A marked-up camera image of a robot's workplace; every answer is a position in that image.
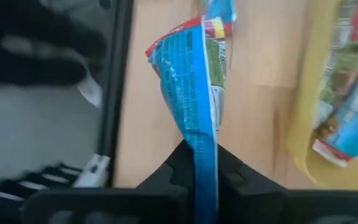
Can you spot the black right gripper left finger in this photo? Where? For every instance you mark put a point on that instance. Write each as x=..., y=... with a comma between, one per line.
x=135, y=207

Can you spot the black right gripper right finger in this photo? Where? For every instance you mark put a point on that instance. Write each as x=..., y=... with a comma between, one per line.
x=275, y=207

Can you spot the blue granola bar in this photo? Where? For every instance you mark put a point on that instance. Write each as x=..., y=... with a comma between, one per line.
x=185, y=93
x=356, y=124

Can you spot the green granola bar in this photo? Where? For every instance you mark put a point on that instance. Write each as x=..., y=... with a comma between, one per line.
x=343, y=62

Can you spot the yellow plastic bin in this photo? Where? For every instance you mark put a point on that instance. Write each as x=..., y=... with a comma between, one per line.
x=303, y=124

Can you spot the white metal bracket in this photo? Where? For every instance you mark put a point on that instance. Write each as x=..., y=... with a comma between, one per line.
x=93, y=172

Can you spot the black aluminium table frame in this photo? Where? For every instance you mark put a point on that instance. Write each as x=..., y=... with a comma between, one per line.
x=117, y=93

